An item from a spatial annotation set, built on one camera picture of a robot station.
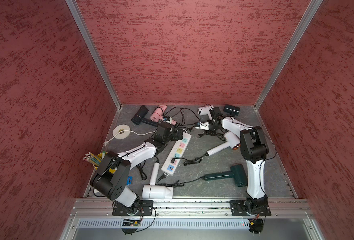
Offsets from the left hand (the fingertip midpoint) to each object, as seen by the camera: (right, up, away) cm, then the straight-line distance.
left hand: (176, 133), depth 90 cm
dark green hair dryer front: (+35, -21, -8) cm, 42 cm away
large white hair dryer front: (-11, -28, -16) cm, 35 cm away
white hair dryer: (+21, +15, +20) cm, 33 cm away
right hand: (+21, +1, +14) cm, 26 cm away
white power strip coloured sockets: (0, -13, 0) cm, 13 cm away
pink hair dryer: (-15, +12, +19) cm, 27 cm away
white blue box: (-26, -26, -9) cm, 38 cm away
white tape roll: (-39, -3, +12) cm, 40 cm away
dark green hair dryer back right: (+43, +16, +23) cm, 51 cm away
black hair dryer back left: (-29, +9, +16) cm, 34 cm away
